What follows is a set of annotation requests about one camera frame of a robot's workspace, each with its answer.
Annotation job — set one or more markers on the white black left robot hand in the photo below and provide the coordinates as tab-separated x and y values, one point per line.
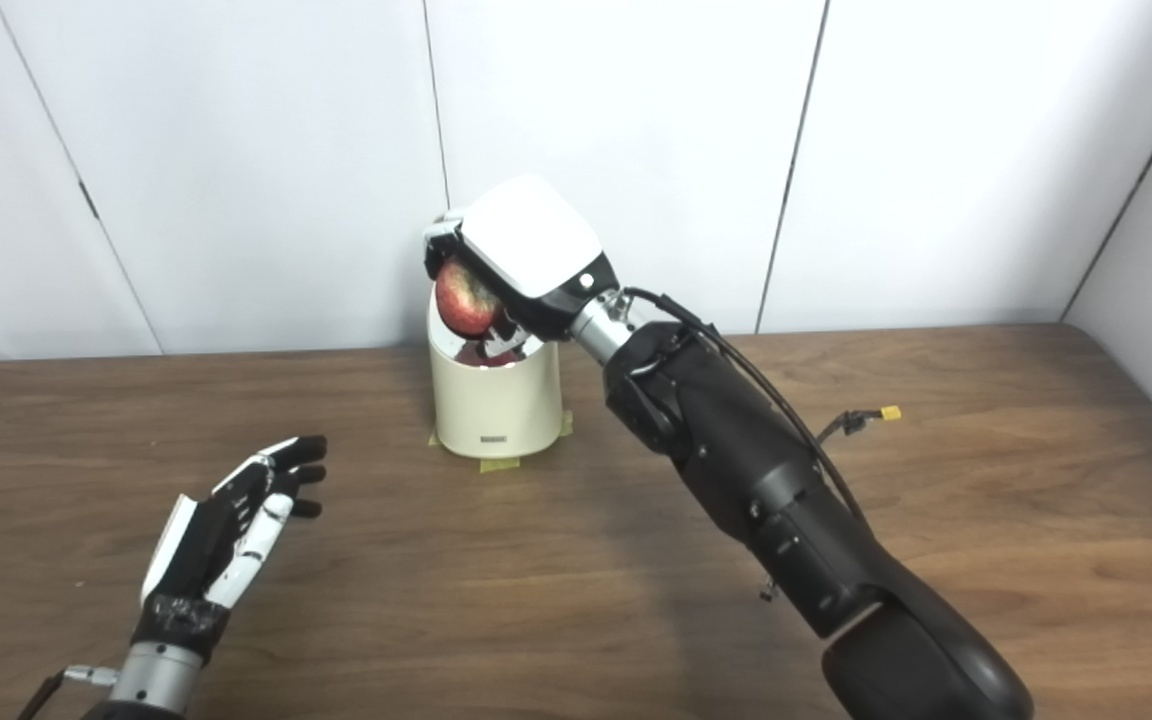
201	545

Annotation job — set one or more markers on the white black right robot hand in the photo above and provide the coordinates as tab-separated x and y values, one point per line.
531	240

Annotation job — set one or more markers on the red apple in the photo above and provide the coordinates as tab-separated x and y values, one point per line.
464	295

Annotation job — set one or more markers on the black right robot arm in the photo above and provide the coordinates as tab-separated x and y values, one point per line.
776	500

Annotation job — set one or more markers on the cream-colored bin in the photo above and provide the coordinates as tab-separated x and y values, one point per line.
496	405

